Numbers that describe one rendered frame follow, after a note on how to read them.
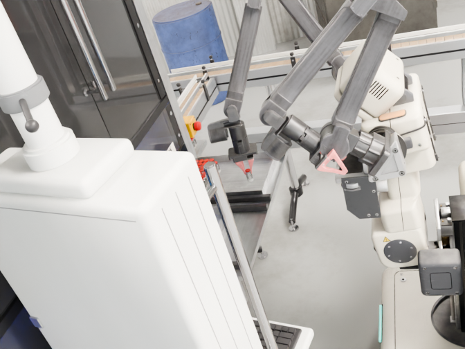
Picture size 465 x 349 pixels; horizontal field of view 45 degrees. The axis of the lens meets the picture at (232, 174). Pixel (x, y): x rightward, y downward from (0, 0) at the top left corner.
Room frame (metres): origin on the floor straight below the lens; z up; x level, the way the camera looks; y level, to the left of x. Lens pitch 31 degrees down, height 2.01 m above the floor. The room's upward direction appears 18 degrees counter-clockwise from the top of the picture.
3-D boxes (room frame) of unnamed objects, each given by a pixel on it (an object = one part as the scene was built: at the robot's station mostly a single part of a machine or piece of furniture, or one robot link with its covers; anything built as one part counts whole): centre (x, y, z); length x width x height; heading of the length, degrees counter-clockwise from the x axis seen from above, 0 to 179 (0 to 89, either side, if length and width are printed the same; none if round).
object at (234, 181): (1.82, 0.02, 0.90); 0.34 x 0.26 x 0.04; 65
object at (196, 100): (2.47, 0.13, 0.92); 0.69 x 0.15 x 0.16; 156
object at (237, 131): (1.70, -0.06, 1.14); 0.07 x 0.06 x 0.07; 81
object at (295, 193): (2.71, -0.33, 0.07); 0.50 x 0.08 x 0.14; 156
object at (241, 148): (1.70, -0.06, 1.08); 0.10 x 0.07 x 0.07; 82
